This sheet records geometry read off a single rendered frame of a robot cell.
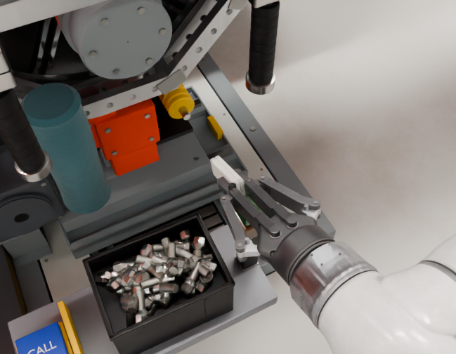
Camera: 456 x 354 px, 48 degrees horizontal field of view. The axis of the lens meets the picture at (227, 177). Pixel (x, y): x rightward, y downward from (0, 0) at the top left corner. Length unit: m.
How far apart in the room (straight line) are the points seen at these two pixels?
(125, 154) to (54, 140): 0.29
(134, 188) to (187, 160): 0.16
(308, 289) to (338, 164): 1.11
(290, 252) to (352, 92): 1.32
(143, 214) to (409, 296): 0.91
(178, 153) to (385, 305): 0.93
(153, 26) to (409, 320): 0.47
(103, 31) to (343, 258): 0.40
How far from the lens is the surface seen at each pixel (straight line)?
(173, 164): 1.34
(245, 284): 0.93
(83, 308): 0.94
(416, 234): 1.58
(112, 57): 0.72
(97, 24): 0.68
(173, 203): 1.35
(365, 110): 1.82
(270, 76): 0.76
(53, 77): 1.02
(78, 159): 0.86
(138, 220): 1.35
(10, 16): 0.59
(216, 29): 0.97
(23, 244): 1.41
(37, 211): 1.22
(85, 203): 0.96
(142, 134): 1.06
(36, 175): 0.71
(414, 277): 0.55
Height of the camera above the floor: 1.30
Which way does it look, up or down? 55 degrees down
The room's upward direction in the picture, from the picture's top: straight up
